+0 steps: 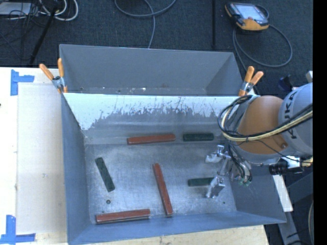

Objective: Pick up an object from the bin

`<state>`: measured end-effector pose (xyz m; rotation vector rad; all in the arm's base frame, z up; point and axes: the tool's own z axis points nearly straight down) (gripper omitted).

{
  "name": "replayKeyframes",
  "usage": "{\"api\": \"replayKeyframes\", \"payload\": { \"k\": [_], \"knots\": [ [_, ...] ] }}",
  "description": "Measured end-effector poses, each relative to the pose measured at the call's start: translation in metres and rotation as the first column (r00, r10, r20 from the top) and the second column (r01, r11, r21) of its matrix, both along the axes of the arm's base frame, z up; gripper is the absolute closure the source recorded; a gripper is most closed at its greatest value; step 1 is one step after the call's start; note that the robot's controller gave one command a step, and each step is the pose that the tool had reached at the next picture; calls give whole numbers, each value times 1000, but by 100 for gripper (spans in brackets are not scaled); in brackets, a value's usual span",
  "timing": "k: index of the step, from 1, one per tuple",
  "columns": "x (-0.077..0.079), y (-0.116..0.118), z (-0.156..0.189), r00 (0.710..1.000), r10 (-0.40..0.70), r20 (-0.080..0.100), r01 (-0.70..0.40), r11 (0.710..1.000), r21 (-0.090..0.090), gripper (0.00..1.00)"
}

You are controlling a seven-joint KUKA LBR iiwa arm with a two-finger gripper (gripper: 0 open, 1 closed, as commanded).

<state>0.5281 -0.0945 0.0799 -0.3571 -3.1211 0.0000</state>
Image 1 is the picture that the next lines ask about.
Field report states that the black cylinder on white bracket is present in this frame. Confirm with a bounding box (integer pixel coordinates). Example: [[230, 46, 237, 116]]
[[268, 156, 313, 176]]

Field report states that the grey metal bin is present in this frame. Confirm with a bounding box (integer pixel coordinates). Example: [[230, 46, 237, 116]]
[[58, 44, 287, 245]]

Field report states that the dark green flat block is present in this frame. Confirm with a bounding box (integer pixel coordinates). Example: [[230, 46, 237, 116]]
[[182, 133, 215, 142], [188, 177, 216, 188], [95, 157, 116, 192]]

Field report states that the red-brown flat block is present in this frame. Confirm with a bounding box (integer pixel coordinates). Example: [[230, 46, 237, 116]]
[[127, 133, 177, 145], [152, 163, 174, 217], [96, 208, 151, 225]]

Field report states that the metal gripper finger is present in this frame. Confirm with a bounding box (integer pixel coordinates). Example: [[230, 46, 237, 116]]
[[205, 176, 227, 199], [205, 144, 232, 163]]

